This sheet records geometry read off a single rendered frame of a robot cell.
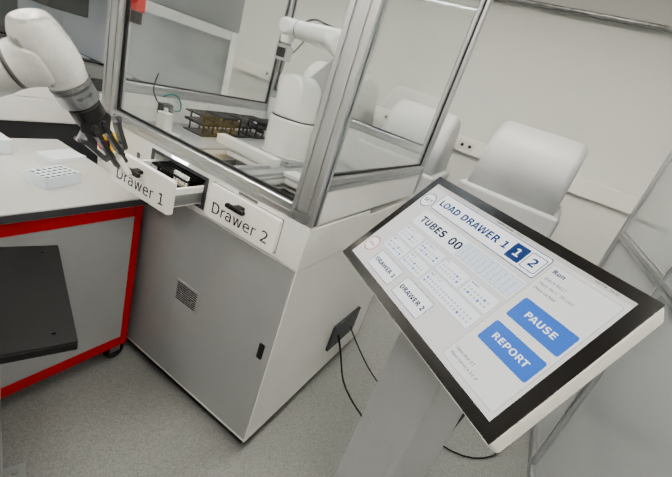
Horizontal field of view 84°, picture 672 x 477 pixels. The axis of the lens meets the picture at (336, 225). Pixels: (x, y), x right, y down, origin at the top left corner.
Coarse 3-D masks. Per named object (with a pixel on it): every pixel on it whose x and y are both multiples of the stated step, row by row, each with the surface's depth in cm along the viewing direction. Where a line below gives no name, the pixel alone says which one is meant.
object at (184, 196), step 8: (144, 160) 127; (152, 160) 129; (160, 160) 132; (168, 160) 135; (160, 168) 133; (176, 192) 113; (184, 192) 116; (192, 192) 118; (200, 192) 121; (176, 200) 114; (184, 200) 117; (192, 200) 120; (200, 200) 123
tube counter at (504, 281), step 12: (456, 240) 76; (468, 240) 75; (456, 252) 74; (468, 252) 73; (480, 252) 71; (468, 264) 71; (480, 264) 69; (492, 264) 68; (480, 276) 68; (492, 276) 67; (504, 276) 65; (516, 276) 64; (504, 288) 64; (516, 288) 63
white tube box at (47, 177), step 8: (32, 168) 117; (40, 168) 120; (48, 168) 122; (56, 168) 123; (64, 168) 125; (24, 176) 116; (32, 176) 115; (40, 176) 114; (48, 176) 116; (56, 176) 118; (64, 176) 120; (72, 176) 123; (80, 176) 126; (40, 184) 115; (48, 184) 116; (56, 184) 118; (64, 184) 121
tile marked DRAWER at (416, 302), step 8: (408, 280) 75; (392, 288) 76; (400, 288) 75; (408, 288) 74; (416, 288) 73; (400, 296) 74; (408, 296) 73; (416, 296) 72; (424, 296) 71; (408, 304) 71; (416, 304) 71; (424, 304) 70; (432, 304) 69; (416, 312) 69; (424, 312) 68
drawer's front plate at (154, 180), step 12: (132, 156) 117; (144, 168) 113; (120, 180) 120; (144, 180) 114; (156, 180) 111; (168, 180) 108; (132, 192) 118; (144, 192) 115; (156, 192) 112; (168, 192) 109; (156, 204) 113; (168, 204) 110
